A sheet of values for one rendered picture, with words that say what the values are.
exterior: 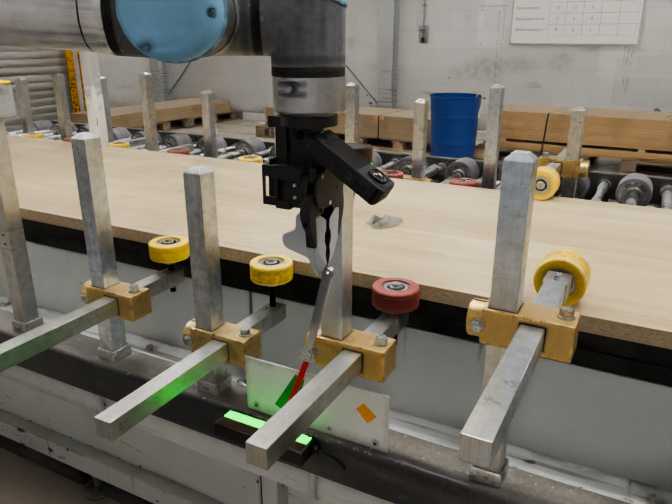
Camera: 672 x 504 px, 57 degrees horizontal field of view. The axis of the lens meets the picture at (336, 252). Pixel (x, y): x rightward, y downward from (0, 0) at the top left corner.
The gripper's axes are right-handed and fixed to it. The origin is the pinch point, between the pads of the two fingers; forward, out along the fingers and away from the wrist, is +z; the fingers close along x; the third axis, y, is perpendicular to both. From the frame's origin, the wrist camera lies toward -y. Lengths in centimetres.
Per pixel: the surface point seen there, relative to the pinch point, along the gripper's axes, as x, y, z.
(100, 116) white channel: -105, 158, 2
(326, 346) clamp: -5.3, 2.7, 15.3
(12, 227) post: -7, 77, 8
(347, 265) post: -7.9, 0.6, 2.6
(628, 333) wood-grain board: -25.5, -37.5, 12.4
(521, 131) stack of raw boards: -595, 94, 67
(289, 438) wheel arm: 14.8, -3.2, 16.7
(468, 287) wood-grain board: -27.9, -12.3, 11.0
